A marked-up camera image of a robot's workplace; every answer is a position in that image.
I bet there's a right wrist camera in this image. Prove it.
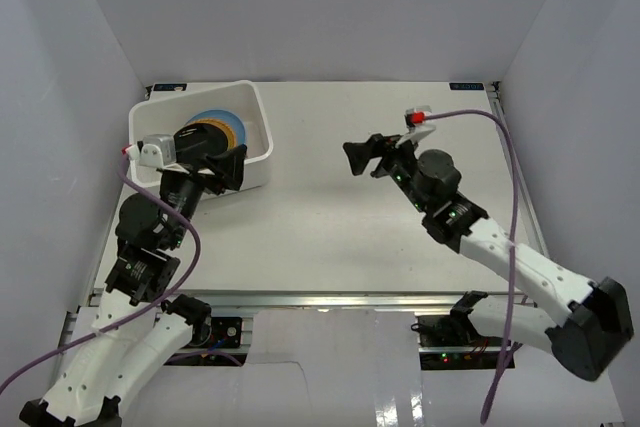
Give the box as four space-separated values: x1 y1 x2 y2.
395 105 436 148

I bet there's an aluminium frame rail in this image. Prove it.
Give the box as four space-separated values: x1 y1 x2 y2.
59 290 569 313

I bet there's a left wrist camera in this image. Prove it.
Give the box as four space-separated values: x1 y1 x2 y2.
123 134 188 173

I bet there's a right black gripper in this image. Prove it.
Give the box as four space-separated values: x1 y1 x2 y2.
343 131 430 214

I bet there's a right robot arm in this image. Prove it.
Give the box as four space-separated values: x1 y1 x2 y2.
343 134 634 382

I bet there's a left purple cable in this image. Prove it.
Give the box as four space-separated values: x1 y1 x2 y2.
0 154 244 388

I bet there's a white plastic bin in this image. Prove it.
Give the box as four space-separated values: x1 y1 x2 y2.
128 80 273 190

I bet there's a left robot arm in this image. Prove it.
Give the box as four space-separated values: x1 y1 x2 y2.
19 141 247 426

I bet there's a pink round plate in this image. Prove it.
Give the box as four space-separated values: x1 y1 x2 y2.
242 122 253 156

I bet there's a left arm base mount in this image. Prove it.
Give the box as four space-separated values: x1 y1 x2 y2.
165 316 247 367

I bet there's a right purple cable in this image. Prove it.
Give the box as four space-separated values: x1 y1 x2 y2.
419 109 526 426

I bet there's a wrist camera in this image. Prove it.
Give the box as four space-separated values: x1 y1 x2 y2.
123 134 188 173
395 105 436 148

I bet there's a blue round plate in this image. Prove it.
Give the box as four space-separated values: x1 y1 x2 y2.
185 109 243 151

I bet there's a blue table label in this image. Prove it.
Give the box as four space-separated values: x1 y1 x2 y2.
449 82 485 91

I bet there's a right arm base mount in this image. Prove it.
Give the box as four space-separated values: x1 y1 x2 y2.
411 315 502 372

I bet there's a purple cable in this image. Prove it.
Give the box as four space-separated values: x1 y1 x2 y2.
0 154 244 388
419 109 526 426

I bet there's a right side aluminium rail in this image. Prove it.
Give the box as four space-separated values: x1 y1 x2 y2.
484 81 550 258

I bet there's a yellow patterned round plate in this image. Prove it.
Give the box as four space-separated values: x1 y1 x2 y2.
197 117 244 150

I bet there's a black round plate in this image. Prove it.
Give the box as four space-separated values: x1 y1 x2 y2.
174 122 229 164

